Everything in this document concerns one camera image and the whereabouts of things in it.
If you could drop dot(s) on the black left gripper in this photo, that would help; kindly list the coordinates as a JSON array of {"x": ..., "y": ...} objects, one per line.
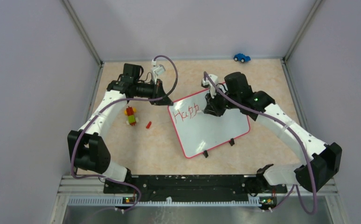
[{"x": 158, "y": 92}]

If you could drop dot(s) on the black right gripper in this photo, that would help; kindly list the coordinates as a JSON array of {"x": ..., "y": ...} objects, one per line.
[{"x": 212, "y": 107}]

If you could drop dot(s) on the red marker cap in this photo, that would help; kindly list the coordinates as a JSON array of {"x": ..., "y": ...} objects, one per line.
[{"x": 148, "y": 125}]

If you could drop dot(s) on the red framed whiteboard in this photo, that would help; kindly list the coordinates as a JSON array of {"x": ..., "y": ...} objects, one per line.
[{"x": 197, "y": 132}]

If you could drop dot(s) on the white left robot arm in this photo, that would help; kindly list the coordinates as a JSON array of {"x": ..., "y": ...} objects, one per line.
[{"x": 87, "y": 148}]

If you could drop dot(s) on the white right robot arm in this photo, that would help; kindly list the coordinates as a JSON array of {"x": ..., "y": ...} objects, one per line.
[{"x": 319, "y": 161}]

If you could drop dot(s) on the colourful toy block figure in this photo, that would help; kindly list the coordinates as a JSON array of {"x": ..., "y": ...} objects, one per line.
[{"x": 131, "y": 118}]

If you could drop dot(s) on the blue toy car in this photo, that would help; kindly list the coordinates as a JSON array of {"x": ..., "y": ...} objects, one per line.
[{"x": 241, "y": 58}]

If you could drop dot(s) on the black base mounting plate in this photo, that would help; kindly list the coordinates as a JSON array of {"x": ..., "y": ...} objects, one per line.
[{"x": 194, "y": 188}]

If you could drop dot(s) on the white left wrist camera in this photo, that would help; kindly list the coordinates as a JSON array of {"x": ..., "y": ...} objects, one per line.
[{"x": 156, "y": 70}]

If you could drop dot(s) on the white slotted cable duct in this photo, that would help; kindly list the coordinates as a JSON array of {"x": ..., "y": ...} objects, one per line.
[{"x": 119, "y": 201}]

